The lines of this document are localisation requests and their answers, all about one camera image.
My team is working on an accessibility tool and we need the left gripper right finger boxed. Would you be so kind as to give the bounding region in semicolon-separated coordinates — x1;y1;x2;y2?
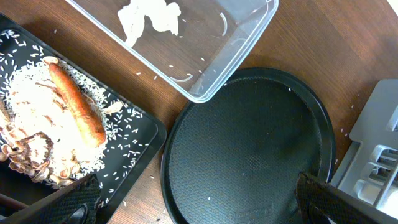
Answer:
295;172;389;224

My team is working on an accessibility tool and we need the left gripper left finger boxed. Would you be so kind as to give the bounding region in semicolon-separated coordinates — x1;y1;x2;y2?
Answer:
1;174;101;224

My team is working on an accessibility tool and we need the food scraps and rice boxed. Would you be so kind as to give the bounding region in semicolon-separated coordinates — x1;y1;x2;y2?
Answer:
0;29;150;209

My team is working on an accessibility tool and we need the orange carrot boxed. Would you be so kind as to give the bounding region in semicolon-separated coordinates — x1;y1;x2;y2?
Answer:
48;63;106;147

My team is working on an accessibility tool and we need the white paper napkin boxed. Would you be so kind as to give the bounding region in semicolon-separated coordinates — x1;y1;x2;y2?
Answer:
117;0;182;49

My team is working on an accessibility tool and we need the grey plastic dishwasher rack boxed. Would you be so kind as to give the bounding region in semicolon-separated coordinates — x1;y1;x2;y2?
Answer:
331;79;397;218

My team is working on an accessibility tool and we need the black rectangular waste tray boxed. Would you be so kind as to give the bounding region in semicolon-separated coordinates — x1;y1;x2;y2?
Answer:
1;15;167;223

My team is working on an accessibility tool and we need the clear plastic waste bin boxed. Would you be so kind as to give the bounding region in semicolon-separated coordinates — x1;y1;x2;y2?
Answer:
71;0;279;103

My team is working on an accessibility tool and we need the round black serving tray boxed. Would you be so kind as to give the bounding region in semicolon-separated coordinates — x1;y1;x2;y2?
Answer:
161;68;335;223

